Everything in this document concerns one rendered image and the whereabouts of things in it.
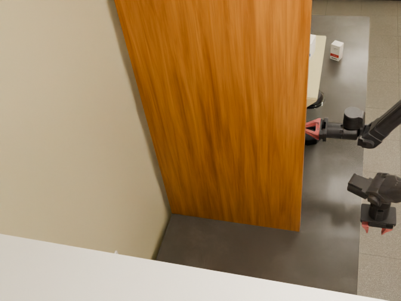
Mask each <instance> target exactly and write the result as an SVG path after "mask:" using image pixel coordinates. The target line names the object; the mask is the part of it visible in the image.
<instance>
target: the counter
mask: <svg viewBox="0 0 401 301"><path fill-rule="evenodd" d="M369 26H370V17H356V16H320V15H311V33H310V34H311V35H319V36H326V42H325V50H324V55H323V63H322V71H321V76H320V84H319V90H320V91H321V92H323V93H324V95H325V102H324V104H323V105H322V120H324V118H325V117H326V118H328V122H336V123H343V119H344V111H345V109H346V108H348V107H356V108H359V109H360V110H362V111H364V112H365V117H366V91H367V77H368V52H369ZM335 40H336V41H340V42H343V43H344V46H343V57H342V58H341V59H340V60H339V61H336V60H333V59H330V53H331V44H332V43H333V42H334V41H335ZM358 138H359V137H357V140H346V139H342V138H341V139H333V138H326V142H323V141H322V140H323V139H321V140H319V141H318V143H317V144H315V145H308V146H307V145H305V146H304V168H303V191H302V203H301V225H300V231H299V232H297V231H289V230H284V229H276V228H268V227H264V226H255V225H247V224H243V223H235V222H227V221H222V220H214V219H206V218H201V217H193V216H185V215H181V214H173V213H172V215H171V218H170V220H169V223H168V226H167V229H166V232H165V235H164V238H163V240H162V244H161V246H160V249H159V252H158V255H157V257H156V261H160V262H167V263H173V264H177V265H184V266H191V267H194V268H201V269H208V270H212V271H219V272H225V273H229V274H236V275H243V276H246V277H253V278H260V279H264V280H270V281H277V282H284V283H288V284H295V285H301V286H305V287H312V288H318V289H322V290H329V291H336V292H340V293H347V294H353V295H357V287H358V274H359V248H360V215H361V204H362V198H361V197H359V196H357V195H355V194H353V193H351V192H349V191H348V190H347V186H348V182H349V181H350V179H351V177H352V176H353V174H354V173H356V174H358V175H360V176H362V177H363V157H364V148H362V147H361V146H358V145H357V141H358Z"/></svg>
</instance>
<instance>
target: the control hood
mask: <svg viewBox="0 0 401 301"><path fill-rule="evenodd" d="M325 42H326V36H319V35H316V46H315V52H314V54H313V56H312V58H311V60H309V78H308V90H307V107H308V106H310V105H311V104H313V103H314V102H316V101H317V97H318V92H319V84H320V76H321V71H322V63H323V55H324V50H325Z"/></svg>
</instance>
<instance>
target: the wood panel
mask: <svg viewBox="0 0 401 301"><path fill-rule="evenodd" d="M114 2H115V5H116V9H117V12H118V16H119V21H120V23H121V28H122V31H123V34H124V38H125V43H126V45H127V50H128V54H129V57H130V61H131V64H132V69H133V71H134V76H135V80H136V83H137V87H138V91H139V93H140V98H141V102H142V105H143V109H144V113H145V116H146V119H147V124H148V126H149V131H150V135H151V138H152V142H153V146H154V149H155V153H156V157H157V160H158V164H159V168H160V171H161V175H162V179H163V181H164V186H165V190H166V194H167V197H168V201H169V205H170V208H171V212H172V213H173V214H181V215H185V216H193V217H201V218H206V219H214V220H222V221H227V222H235V223H243V224H247V225H255V226H264V227H268V228H276V229H284V230H289V231H297V232H299V231H300V225H301V203H302V191H303V168H304V146H305V134H306V112H307V90H308V78H309V55H310V33H311V11H312V0H114Z"/></svg>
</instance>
